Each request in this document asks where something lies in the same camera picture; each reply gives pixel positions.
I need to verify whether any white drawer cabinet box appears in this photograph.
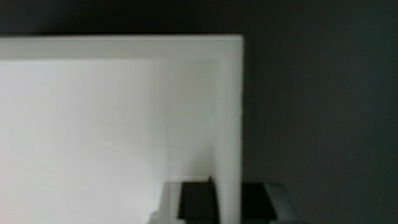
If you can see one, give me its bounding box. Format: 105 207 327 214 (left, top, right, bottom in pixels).
0 35 243 224

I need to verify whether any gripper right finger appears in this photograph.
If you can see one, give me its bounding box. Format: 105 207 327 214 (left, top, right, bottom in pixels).
241 182 298 224

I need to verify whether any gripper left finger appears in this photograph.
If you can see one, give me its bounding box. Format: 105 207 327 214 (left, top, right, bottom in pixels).
147 178 218 224

